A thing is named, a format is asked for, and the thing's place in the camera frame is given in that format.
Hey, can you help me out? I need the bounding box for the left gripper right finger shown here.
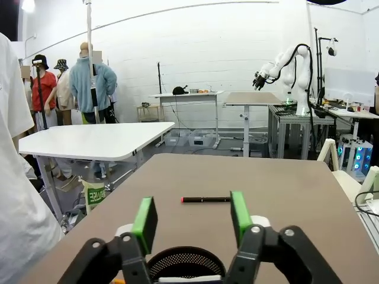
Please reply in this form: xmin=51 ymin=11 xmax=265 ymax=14
xmin=226 ymin=191 xmax=344 ymax=284

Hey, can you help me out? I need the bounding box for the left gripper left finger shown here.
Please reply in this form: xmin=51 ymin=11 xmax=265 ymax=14
xmin=57 ymin=196 xmax=159 ymax=284

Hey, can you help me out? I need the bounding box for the black mesh pen holder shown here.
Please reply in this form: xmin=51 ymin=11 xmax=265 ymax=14
xmin=147 ymin=246 xmax=227 ymax=280

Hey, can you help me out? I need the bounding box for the black marker with red ends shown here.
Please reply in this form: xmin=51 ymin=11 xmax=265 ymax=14
xmin=180 ymin=196 xmax=232 ymax=205

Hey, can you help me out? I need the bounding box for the green white sack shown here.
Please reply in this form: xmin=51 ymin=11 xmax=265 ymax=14
xmin=81 ymin=179 xmax=106 ymax=214

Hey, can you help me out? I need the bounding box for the clear plastic bin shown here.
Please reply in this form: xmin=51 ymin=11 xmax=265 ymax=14
xmin=188 ymin=129 xmax=214 ymax=147
xmin=164 ymin=129 xmax=190 ymax=147

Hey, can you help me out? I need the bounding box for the white table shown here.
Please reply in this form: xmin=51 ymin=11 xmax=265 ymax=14
xmin=18 ymin=121 xmax=176 ymax=225

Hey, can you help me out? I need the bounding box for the cream wooden chair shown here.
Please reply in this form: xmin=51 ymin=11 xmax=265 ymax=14
xmin=316 ymin=138 xmax=379 ymax=208

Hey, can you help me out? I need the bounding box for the small wooden side table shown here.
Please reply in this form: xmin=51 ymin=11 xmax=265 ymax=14
xmin=136 ymin=105 xmax=163 ymax=122

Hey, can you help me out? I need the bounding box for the brown-top desk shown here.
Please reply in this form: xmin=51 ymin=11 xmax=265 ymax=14
xmin=223 ymin=92 xmax=285 ymax=157

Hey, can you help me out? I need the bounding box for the computer case with lights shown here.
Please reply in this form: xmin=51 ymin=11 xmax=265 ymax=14
xmin=339 ymin=138 xmax=374 ymax=178

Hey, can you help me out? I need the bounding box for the person in white t-shirt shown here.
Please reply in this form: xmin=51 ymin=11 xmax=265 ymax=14
xmin=0 ymin=32 xmax=65 ymax=284

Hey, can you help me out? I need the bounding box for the thin black stand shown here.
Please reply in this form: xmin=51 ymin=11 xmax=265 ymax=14
xmin=156 ymin=61 xmax=163 ymax=95

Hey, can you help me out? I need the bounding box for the white cluttered desk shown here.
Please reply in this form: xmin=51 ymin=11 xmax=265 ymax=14
xmin=325 ymin=106 xmax=379 ymax=140

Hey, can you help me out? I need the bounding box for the mannequin in blue fleece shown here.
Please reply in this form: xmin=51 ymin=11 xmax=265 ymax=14
xmin=69 ymin=43 xmax=118 ymax=124

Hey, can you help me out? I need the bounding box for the mannequin in beige coat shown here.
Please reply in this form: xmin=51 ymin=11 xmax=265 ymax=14
xmin=54 ymin=59 xmax=75 ymax=127

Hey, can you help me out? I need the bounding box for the mannequin in red shirt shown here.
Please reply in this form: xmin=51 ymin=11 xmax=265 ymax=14
xmin=31 ymin=54 xmax=57 ymax=131

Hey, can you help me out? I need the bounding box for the black light stand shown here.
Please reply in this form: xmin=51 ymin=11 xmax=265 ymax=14
xmin=313 ymin=28 xmax=339 ymax=105

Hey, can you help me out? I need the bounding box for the metal pole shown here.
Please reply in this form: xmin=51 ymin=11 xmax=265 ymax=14
xmin=84 ymin=0 xmax=100 ymax=125

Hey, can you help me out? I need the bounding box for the aluminium frame table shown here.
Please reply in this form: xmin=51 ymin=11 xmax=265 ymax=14
xmin=268 ymin=103 xmax=336 ymax=159

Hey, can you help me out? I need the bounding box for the black cable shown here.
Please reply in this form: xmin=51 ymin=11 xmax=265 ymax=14
xmin=354 ymin=191 xmax=379 ymax=214

